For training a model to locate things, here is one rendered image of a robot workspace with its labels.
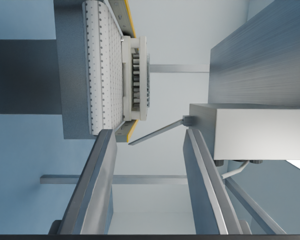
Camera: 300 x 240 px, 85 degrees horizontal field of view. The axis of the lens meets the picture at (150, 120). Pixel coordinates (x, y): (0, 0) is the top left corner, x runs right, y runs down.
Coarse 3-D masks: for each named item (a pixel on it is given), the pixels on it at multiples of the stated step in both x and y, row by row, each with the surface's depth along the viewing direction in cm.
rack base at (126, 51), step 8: (128, 40) 46; (128, 48) 47; (128, 56) 47; (128, 64) 47; (128, 72) 48; (128, 80) 48; (128, 88) 48; (128, 96) 49; (128, 104) 49; (128, 112) 49; (128, 120) 50
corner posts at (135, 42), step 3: (132, 39) 47; (135, 39) 47; (138, 39) 47; (132, 42) 47; (135, 42) 47; (138, 42) 47; (132, 45) 47; (135, 45) 47; (138, 45) 47; (138, 108) 71; (132, 111) 50; (135, 111) 50; (138, 111) 50; (132, 114) 50; (135, 114) 50; (138, 114) 50; (132, 117) 50; (135, 117) 50; (138, 117) 50
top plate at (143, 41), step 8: (144, 40) 46; (144, 48) 47; (144, 56) 47; (144, 64) 47; (144, 72) 48; (144, 80) 48; (144, 88) 48; (144, 96) 49; (144, 104) 49; (144, 112) 49; (144, 120) 50
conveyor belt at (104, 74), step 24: (96, 0) 30; (96, 24) 31; (96, 48) 31; (120, 48) 46; (96, 72) 32; (120, 72) 46; (96, 96) 32; (120, 96) 46; (96, 120) 33; (120, 120) 46
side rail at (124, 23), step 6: (108, 0) 30; (114, 0) 30; (120, 0) 30; (114, 6) 32; (120, 6) 32; (114, 12) 35; (120, 12) 35; (126, 12) 35; (126, 18) 37; (120, 24) 40; (126, 24) 40; (126, 30) 44; (132, 36) 48
